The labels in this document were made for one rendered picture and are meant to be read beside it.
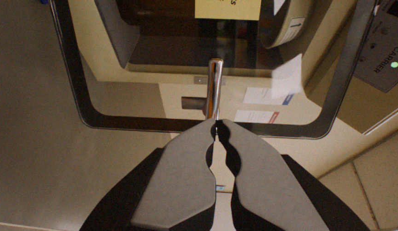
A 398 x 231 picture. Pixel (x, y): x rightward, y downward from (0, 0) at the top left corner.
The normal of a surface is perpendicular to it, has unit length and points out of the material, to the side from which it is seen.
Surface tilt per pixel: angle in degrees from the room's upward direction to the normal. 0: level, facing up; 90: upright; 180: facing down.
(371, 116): 135
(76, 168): 0
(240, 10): 90
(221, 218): 90
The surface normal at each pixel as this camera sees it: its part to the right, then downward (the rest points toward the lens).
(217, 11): -0.04, 0.46
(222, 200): 0.01, -0.58
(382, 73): -0.74, 0.54
